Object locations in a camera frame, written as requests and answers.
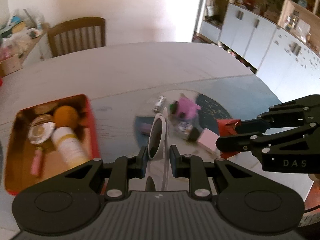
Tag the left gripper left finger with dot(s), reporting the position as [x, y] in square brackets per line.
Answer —
[120, 172]

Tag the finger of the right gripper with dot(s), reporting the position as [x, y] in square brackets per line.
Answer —
[254, 126]
[232, 145]

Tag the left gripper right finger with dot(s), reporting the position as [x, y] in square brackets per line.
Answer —
[194, 169]

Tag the red snack packet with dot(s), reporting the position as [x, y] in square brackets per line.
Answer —
[226, 128]

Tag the white sunglasses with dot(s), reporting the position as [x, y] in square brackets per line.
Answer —
[158, 151]

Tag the pink sticky note pad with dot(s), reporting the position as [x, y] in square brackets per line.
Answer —
[207, 141]

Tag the white cylindrical bottle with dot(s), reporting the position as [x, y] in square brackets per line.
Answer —
[68, 145]

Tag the orange fruit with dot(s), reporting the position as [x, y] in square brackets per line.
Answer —
[66, 116]

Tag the silver round compact mirror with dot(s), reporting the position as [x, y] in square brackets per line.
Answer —
[41, 129]

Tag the small colourful card box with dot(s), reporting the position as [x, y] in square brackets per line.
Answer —
[188, 131]

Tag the round decorated placemat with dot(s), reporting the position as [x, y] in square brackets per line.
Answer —
[207, 117]

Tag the purple plush toy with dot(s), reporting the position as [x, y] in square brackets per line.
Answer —
[184, 108]

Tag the silver nail clipper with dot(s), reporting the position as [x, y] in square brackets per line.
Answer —
[159, 103]

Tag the pink small tube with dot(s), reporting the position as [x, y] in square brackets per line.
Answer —
[36, 165]

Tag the wooden chair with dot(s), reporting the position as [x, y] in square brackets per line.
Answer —
[77, 35]

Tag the white sideboard cabinet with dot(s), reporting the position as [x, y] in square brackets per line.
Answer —
[38, 51]

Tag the plastic bag of items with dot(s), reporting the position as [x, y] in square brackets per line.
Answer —
[18, 33]

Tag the white wall cabinet unit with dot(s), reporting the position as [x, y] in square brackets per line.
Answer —
[278, 40]

